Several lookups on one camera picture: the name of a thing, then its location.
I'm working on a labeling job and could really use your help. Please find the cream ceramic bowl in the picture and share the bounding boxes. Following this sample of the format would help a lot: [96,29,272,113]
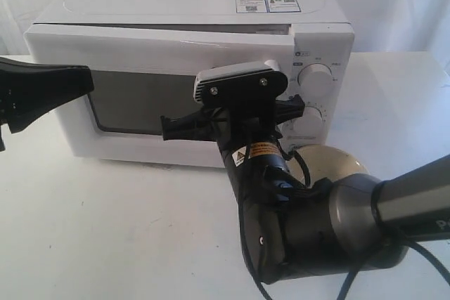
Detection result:
[287,145,369,188]

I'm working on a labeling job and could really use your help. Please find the white control knob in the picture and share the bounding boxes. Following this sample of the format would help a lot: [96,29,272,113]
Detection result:
[297,63,333,89]
[292,107,323,137]

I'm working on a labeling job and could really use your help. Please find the white microwave oven body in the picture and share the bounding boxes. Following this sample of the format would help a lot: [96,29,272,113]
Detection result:
[31,0,354,150]

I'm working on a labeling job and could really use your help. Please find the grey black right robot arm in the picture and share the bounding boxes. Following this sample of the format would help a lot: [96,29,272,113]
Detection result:
[201,94,449,284]

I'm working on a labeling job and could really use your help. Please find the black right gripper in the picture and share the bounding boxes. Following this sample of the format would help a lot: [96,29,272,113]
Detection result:
[160,94,304,202]

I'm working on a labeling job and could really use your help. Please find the white microwave door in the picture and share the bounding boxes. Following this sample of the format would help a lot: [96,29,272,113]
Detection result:
[25,24,295,167]

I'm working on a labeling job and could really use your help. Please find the blue white warning sticker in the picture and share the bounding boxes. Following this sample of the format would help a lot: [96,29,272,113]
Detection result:
[235,0,302,13]

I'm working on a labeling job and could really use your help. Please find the upper white control knob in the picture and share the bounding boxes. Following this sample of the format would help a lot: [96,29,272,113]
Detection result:
[297,63,333,89]

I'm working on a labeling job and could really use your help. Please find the lower white control knob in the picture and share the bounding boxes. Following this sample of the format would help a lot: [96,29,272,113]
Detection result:
[292,107,323,137]

